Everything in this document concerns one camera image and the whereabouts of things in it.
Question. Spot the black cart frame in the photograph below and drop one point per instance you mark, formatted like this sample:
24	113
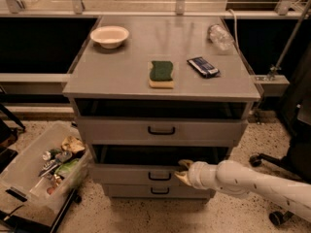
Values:
18	224

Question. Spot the grey bottom drawer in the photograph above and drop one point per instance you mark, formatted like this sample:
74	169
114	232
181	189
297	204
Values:
153	191

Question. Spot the black office chair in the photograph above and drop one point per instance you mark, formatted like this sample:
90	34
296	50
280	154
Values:
295	109

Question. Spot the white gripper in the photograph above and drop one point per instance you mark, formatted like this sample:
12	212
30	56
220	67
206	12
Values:
195	176

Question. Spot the grey drawer cabinet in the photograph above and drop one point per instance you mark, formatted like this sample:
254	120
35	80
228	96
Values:
166	94

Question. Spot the metal diagonal pole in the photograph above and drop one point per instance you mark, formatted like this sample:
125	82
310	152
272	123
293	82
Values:
275	68

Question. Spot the green yellow sponge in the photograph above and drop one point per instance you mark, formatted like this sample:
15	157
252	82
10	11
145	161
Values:
161	74

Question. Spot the green chip bag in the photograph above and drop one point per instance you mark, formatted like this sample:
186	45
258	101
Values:
65	169

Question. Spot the crumpled tan bag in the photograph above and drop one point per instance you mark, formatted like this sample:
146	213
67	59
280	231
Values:
73	144

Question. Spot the clear plastic bin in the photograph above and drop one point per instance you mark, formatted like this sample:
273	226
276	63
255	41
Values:
21	177

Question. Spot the grey top drawer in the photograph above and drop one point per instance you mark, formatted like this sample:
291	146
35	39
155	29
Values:
161	132

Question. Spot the grey drawer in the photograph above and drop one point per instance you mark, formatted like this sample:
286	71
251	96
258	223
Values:
143	165
153	191
161	132

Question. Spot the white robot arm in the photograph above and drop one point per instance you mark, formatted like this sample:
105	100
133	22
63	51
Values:
231	178

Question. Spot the metal can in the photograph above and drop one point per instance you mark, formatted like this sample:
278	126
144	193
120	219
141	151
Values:
50	154

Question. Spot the clear plastic bottle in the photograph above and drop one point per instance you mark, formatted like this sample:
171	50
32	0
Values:
220	37

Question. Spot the white bowl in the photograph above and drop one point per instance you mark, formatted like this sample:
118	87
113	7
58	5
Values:
109	37

